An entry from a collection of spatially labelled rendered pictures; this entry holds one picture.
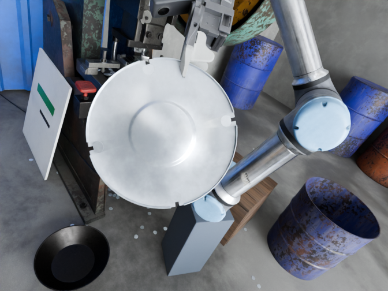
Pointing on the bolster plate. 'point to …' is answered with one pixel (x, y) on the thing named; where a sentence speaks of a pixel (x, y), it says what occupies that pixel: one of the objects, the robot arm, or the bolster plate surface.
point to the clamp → (86, 67)
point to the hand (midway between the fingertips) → (180, 71)
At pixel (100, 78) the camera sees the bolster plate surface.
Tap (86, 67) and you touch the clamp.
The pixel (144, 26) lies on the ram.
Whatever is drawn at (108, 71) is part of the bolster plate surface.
